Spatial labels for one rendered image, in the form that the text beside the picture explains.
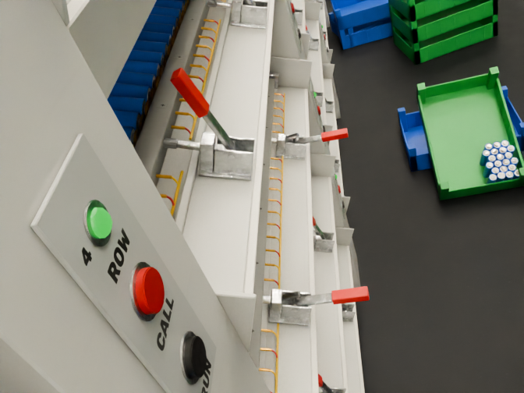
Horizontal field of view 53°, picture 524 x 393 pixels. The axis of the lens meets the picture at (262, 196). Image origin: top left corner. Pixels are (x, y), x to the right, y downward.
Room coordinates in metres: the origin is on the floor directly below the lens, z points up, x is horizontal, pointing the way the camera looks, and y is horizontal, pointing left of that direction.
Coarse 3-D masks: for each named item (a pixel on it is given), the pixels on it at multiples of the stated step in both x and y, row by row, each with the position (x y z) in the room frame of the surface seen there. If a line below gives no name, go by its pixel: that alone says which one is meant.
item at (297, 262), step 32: (288, 64) 0.76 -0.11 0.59; (288, 96) 0.73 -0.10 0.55; (288, 128) 0.65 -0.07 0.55; (288, 160) 0.58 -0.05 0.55; (288, 192) 0.51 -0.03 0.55; (288, 224) 0.46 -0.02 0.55; (288, 256) 0.41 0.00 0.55; (288, 288) 0.37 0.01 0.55; (288, 352) 0.29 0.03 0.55; (288, 384) 0.26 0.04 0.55
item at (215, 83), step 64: (192, 0) 0.59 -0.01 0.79; (256, 0) 0.59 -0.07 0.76; (128, 64) 0.46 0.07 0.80; (192, 64) 0.47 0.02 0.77; (256, 64) 0.49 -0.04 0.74; (128, 128) 0.36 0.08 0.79; (192, 128) 0.38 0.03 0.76; (256, 128) 0.38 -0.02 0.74; (192, 192) 0.31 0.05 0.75; (256, 192) 0.30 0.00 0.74
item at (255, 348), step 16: (272, 80) 0.74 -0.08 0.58; (272, 96) 0.70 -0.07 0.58; (272, 112) 0.65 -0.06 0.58; (272, 224) 0.45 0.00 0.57; (256, 256) 0.39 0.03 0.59; (256, 272) 0.37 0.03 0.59; (256, 288) 0.35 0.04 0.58; (256, 304) 0.33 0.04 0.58; (256, 320) 0.31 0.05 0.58; (256, 336) 0.30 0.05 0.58; (256, 352) 0.28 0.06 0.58
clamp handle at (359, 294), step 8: (352, 288) 0.32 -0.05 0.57; (360, 288) 0.32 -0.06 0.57; (304, 296) 0.33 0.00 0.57; (312, 296) 0.33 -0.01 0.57; (320, 296) 0.33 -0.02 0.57; (328, 296) 0.32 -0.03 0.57; (336, 296) 0.32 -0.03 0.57; (344, 296) 0.31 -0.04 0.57; (352, 296) 0.31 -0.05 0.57; (360, 296) 0.31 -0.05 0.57; (368, 296) 0.31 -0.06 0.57; (296, 304) 0.33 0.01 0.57; (304, 304) 0.32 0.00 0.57; (312, 304) 0.32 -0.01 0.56
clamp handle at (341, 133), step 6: (330, 132) 0.58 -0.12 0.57; (336, 132) 0.57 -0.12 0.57; (342, 132) 0.57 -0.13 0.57; (294, 138) 0.59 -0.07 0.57; (306, 138) 0.58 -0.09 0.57; (312, 138) 0.58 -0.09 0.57; (318, 138) 0.58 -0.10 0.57; (324, 138) 0.57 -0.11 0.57; (330, 138) 0.57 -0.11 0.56; (336, 138) 0.57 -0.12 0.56; (342, 138) 0.56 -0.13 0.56
